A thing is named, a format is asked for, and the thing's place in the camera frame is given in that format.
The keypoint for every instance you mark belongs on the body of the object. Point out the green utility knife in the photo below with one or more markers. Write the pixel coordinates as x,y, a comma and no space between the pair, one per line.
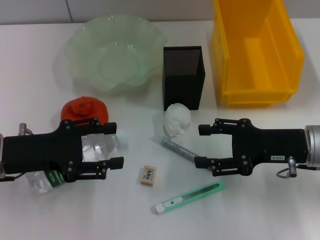
190,196

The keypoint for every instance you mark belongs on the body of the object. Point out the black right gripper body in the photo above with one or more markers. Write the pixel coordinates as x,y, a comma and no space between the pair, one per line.
275,147

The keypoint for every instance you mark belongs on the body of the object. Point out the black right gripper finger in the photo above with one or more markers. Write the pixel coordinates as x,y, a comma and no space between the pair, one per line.
206,130
202,162

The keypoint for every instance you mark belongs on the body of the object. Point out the black mesh pen holder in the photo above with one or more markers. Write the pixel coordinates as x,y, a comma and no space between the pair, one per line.
182,87

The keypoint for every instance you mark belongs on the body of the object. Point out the yellow plastic bin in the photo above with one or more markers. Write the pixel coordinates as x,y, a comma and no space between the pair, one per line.
275,62

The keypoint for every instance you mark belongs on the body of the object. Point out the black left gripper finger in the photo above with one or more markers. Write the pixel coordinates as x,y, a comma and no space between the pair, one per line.
116,163
110,128

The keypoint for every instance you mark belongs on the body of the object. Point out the beige eraser with barcode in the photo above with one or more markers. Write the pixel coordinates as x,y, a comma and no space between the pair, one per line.
148,175

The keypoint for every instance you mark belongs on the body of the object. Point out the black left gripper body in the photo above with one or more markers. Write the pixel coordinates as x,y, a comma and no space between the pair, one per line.
37,150

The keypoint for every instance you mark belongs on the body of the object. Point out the grey pen with clear cap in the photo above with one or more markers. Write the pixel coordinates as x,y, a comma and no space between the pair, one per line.
175,147

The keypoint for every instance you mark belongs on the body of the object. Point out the clear green-label water bottle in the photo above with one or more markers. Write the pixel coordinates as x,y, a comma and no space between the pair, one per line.
100,147

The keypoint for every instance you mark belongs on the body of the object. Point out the white paper ball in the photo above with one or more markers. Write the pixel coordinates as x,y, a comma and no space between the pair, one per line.
177,118

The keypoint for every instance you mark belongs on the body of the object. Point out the pale green glass fruit plate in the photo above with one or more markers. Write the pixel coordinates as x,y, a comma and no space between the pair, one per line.
112,62

